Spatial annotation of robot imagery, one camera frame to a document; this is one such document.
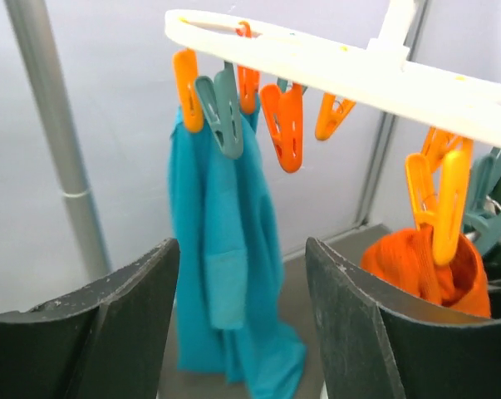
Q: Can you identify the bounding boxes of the teal cloth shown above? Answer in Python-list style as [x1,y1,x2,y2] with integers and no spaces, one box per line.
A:
[168,113,306,398]

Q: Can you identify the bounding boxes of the white clip hanger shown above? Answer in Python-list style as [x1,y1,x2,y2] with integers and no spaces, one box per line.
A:
[164,0,501,267]

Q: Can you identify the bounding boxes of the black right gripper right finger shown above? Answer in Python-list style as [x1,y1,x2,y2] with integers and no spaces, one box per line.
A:
[305,238,501,398]

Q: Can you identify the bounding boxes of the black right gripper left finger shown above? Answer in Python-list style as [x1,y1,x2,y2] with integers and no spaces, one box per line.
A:
[0,239,179,398]

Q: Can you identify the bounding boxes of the grey metal clothes rack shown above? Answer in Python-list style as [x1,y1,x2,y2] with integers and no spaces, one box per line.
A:
[5,1,111,281]

